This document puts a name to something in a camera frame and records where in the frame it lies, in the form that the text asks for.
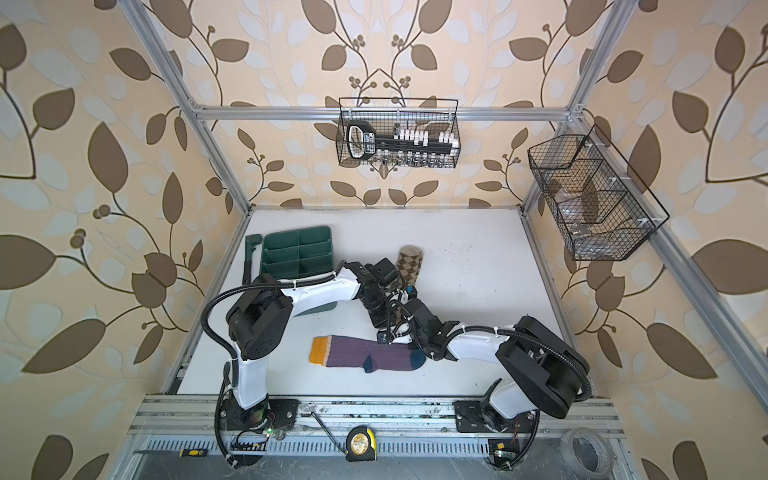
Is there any wire basket wall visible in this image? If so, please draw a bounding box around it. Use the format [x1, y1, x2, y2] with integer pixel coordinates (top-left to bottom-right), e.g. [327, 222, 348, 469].
[527, 125, 670, 261]
[335, 95, 462, 169]

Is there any brown argyle sock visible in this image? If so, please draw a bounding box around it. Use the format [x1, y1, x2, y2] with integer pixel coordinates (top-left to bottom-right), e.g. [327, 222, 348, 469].
[395, 245, 424, 305]

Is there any green handled tool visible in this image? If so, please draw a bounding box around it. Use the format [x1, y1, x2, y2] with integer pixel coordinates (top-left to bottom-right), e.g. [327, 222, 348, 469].
[242, 234, 263, 285]

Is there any aluminium frame rail front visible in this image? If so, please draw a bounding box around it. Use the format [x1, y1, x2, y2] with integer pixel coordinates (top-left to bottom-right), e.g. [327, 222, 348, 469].
[128, 395, 625, 458]

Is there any wire basket right wall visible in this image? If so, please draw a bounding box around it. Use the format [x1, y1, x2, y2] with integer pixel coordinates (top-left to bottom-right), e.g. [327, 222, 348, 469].
[527, 125, 670, 261]

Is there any clear tape roll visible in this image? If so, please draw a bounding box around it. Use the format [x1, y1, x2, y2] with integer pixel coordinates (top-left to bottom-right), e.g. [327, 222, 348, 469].
[560, 427, 614, 479]

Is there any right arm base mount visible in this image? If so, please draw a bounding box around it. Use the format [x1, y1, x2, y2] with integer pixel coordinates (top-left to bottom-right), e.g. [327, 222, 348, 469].
[453, 400, 540, 471]

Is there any yellow black screwdriver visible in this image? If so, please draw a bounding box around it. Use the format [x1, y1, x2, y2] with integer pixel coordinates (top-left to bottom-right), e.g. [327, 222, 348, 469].
[133, 448, 208, 458]

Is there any purple striped sock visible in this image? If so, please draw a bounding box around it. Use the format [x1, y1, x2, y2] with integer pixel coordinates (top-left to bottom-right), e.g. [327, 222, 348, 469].
[309, 335, 427, 373]

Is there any wire basket back wall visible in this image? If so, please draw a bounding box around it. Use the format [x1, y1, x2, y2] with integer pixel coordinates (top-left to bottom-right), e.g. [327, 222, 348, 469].
[335, 95, 462, 169]

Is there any green divided organizer tray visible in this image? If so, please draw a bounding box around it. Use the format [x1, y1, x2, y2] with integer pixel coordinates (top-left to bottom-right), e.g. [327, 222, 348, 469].
[259, 225, 335, 280]

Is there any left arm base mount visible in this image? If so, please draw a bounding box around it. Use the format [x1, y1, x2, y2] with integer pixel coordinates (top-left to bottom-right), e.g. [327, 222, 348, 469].
[214, 392, 299, 469]

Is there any yellow black tape measure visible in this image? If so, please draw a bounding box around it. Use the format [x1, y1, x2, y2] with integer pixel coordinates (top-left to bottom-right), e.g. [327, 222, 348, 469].
[345, 425, 377, 462]

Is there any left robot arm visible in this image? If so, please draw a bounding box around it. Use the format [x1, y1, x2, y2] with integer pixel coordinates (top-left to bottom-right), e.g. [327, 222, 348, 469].
[200, 259, 416, 411]

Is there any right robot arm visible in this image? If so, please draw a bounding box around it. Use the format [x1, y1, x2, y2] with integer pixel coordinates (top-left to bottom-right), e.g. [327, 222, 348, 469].
[392, 299, 593, 431]

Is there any black socket set rail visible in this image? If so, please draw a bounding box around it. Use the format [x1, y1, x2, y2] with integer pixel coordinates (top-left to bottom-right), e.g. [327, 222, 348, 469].
[342, 120, 461, 160]

